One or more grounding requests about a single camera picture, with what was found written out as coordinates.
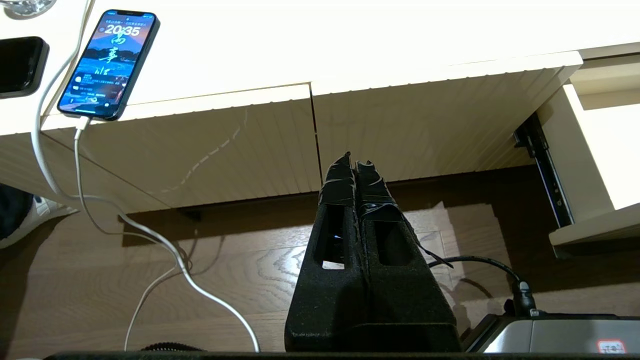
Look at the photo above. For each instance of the cream white low cabinet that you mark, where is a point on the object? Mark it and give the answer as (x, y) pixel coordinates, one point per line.
(350, 40)

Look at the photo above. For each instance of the dark navy trouser leg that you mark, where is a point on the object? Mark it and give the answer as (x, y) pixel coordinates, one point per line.
(12, 210)

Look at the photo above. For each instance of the black smartphone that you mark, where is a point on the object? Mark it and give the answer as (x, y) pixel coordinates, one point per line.
(19, 66)

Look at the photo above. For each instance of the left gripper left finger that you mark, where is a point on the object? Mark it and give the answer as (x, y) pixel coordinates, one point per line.
(325, 300)

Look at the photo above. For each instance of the glass bottle with red label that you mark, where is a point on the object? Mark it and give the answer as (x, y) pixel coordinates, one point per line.
(25, 6)

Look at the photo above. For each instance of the short cream drawer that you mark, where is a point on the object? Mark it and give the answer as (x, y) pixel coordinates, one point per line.
(225, 150)
(425, 130)

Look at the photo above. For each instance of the white sneaker navy stripes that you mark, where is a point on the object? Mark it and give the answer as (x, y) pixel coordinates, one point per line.
(45, 215)

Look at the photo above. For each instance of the dark blue smartphone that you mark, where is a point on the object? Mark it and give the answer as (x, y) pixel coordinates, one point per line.
(107, 65)

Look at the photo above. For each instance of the wide cream drawer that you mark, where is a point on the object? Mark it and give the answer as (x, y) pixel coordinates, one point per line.
(575, 160)

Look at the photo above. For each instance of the black drawer slide rail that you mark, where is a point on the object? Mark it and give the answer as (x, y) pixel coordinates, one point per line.
(547, 170)

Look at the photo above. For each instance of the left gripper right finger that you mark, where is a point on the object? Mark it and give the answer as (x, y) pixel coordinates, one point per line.
(405, 305)

